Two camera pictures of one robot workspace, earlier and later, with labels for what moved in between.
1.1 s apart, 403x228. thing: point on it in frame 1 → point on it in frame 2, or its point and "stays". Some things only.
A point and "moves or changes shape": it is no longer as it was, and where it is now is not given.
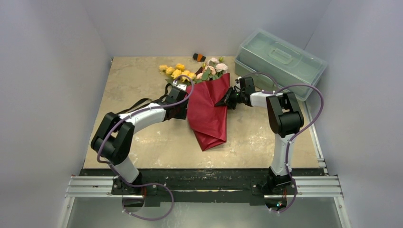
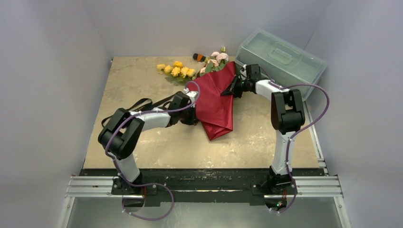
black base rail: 206,185 stays
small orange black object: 199,57 stays
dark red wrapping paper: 208,121 moves or changes shape
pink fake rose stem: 219,68 moves or changes shape
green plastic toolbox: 276,65 stays
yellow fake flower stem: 178,72 stays
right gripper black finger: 223,101 → 228,91
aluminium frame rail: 318,186 stays
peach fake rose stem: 207,73 → 212,65
